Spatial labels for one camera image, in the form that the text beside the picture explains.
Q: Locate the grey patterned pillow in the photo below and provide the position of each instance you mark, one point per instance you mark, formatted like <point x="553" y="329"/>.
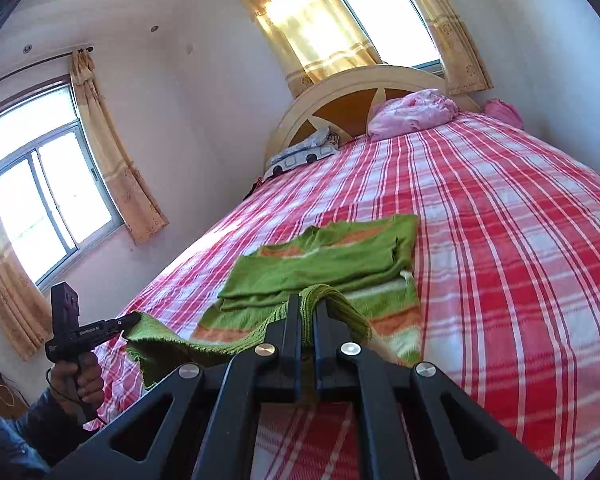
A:
<point x="300" y="155"/>

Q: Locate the cream wooden headboard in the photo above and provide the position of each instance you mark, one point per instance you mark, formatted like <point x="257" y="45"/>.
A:
<point x="340" y="105"/>

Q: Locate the dark curtain rod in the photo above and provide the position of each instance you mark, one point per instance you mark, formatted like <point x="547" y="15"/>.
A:
<point x="30" y="67"/>

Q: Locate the small window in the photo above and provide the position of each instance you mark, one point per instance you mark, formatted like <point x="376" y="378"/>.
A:
<point x="380" y="15"/>

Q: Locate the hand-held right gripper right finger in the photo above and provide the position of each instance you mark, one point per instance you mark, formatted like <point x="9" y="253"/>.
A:
<point x="325" y="345"/>

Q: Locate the yellow patterned curtain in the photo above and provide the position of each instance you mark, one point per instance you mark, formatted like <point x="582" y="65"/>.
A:
<point x="110" y="160"/>
<point x="300" y="25"/>
<point x="5" y="285"/>
<point x="455" y="45"/>

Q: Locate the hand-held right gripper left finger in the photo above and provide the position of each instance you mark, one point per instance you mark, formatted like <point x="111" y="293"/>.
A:
<point x="292" y="340"/>

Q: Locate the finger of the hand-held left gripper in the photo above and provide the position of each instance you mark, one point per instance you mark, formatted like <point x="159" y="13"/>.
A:
<point x="122" y="322"/>

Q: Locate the red plaid bed sheet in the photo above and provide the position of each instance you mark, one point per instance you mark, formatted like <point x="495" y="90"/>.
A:
<point x="505" y="260"/>

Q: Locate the pink cloth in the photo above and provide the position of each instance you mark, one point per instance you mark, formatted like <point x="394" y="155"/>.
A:
<point x="502" y="112"/>

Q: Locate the pink pillow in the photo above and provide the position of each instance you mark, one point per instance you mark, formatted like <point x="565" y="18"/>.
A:
<point x="410" y="112"/>

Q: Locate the person's left forearm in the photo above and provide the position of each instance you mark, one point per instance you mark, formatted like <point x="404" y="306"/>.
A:
<point x="20" y="440"/>

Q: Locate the person's left hand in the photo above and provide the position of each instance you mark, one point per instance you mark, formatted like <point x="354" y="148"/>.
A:
<point x="91" y="380"/>

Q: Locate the dark cloth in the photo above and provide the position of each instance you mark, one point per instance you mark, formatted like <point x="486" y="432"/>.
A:
<point x="252" y="190"/>

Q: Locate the large sliding window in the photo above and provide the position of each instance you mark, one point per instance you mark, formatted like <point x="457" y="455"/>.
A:
<point x="55" y="200"/>

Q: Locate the green orange striped knit sweater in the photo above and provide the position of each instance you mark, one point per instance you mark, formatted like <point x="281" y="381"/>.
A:
<point x="305" y="260"/>

